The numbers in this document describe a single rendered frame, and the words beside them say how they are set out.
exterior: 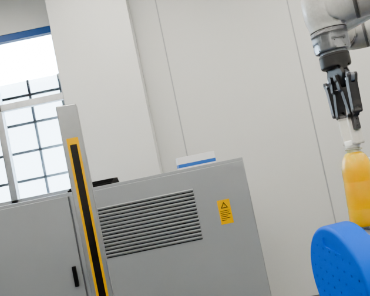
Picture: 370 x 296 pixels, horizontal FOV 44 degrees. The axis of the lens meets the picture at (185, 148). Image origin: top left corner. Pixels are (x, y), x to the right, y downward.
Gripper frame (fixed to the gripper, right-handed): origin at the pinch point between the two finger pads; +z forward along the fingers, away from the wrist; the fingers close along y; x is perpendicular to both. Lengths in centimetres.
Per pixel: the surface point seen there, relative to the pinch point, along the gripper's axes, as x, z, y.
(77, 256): -89, 39, -176
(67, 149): -71, -12, -31
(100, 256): -68, 21, -30
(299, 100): 113, -37, -270
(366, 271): -10.8, 30.5, 12.3
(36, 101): -113, -85, -310
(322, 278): -12.1, 36.1, -8.5
